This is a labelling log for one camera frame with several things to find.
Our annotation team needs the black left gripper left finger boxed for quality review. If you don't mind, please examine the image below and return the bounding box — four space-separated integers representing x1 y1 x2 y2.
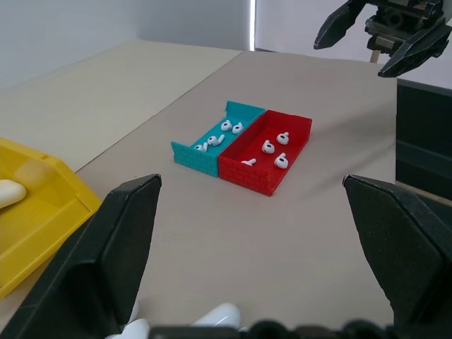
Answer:
0 173 163 339

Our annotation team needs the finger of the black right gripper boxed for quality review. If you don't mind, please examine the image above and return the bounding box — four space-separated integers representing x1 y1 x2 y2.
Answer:
377 19 452 79
312 0 376 51

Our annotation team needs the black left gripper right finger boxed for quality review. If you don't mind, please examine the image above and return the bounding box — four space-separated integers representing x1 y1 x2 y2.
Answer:
342 174 452 328

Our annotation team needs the yellow tray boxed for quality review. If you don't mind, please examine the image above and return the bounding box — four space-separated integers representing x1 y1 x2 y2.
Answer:
0 136 104 302

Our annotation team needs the black box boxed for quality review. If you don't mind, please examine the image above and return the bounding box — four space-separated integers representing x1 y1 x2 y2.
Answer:
395 78 452 202

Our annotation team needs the teal brick-pattern tray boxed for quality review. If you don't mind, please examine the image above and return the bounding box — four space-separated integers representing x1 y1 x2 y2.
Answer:
170 100 267 178

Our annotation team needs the red brick-pattern tray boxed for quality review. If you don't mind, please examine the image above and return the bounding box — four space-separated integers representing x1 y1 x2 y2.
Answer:
218 109 314 198

